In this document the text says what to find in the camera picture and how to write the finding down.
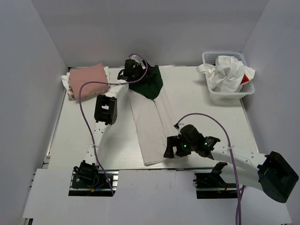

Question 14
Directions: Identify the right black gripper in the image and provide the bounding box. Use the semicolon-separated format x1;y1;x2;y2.
164;135;196;159

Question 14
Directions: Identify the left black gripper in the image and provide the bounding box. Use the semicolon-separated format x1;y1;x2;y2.
133;60;157;83

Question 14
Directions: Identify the white green sleeved t shirt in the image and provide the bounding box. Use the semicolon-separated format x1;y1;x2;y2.
126;65;188;167

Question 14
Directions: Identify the white red print t shirt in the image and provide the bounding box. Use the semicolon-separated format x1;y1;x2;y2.
196;55;255;93

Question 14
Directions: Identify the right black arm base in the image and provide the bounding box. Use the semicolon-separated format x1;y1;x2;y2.
193;162;237;199

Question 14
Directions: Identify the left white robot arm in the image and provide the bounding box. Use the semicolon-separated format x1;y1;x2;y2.
79;54;150;171

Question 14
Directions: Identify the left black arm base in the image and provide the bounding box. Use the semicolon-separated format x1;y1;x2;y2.
68;161;119;197

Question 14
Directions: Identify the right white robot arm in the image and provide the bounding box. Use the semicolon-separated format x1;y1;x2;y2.
164;124;299;203

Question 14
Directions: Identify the folded pink t shirt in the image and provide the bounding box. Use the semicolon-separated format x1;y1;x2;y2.
68;63;108;99

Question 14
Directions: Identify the folded white patterned t shirt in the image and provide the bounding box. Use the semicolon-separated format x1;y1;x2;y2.
61;66;111;101

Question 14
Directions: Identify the white plastic basket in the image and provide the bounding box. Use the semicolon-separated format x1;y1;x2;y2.
202;51;255;99

